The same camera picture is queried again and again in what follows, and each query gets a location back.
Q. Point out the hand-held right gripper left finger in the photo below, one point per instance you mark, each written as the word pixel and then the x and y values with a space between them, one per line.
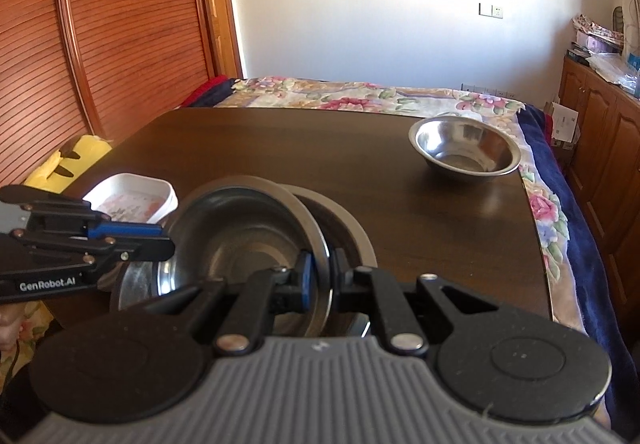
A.
pixel 306 281

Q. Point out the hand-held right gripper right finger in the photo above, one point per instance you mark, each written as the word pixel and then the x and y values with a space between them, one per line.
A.
pixel 345 281

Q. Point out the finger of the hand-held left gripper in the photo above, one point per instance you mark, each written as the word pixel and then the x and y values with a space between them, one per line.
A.
pixel 150 249
pixel 125 230

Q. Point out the white floral square plate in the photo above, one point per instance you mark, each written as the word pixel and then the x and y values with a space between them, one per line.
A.
pixel 130 199

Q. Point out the stainless steel bowl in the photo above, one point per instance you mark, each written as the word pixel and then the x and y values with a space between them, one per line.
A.
pixel 347 234
pixel 240 234
pixel 465 146

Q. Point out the yellow plush toy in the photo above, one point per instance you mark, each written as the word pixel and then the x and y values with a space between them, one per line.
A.
pixel 94 146

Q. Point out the red cloth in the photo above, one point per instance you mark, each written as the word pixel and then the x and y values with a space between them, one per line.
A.
pixel 207 86

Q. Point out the louvered wooden wardrobe door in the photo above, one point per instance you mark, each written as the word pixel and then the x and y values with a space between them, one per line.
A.
pixel 145 23
pixel 25 73

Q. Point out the white cardboard box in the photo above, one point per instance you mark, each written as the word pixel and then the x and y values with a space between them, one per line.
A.
pixel 565 121

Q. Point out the wooden side cabinet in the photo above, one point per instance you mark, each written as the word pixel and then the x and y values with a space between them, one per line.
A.
pixel 610 133

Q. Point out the clear plastic bag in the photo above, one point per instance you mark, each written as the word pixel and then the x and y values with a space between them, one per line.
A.
pixel 612 68

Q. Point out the purple box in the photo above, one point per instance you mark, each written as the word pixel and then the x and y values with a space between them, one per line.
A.
pixel 597 43

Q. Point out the floral cloth bundle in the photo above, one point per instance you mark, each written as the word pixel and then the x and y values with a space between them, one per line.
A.
pixel 597 27

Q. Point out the white wall socket strip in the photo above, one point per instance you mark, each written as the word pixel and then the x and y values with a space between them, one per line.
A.
pixel 492 92

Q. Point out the white wall switch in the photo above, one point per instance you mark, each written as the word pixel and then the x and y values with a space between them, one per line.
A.
pixel 491 11

